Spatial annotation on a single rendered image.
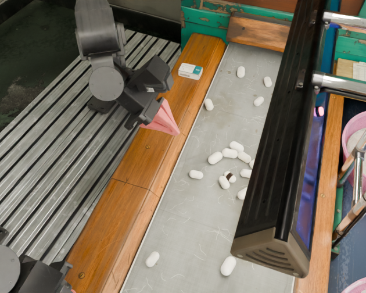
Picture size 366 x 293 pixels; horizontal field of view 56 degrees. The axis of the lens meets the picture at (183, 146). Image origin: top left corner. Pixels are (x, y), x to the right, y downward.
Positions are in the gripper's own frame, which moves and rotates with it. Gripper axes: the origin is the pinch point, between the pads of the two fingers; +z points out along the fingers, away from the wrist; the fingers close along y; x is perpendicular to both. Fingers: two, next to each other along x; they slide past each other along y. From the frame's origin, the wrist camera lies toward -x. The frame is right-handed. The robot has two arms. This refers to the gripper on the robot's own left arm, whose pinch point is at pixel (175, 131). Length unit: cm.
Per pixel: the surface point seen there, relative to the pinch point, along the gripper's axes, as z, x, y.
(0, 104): -42, 148, 54
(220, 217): 17.9, 0.2, -9.9
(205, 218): 15.7, 2.0, -11.2
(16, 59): -54, 158, 92
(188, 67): -0.5, 9.8, 29.0
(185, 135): 6.6, 8.8, 8.5
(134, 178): 0.8, 11.3, -8.2
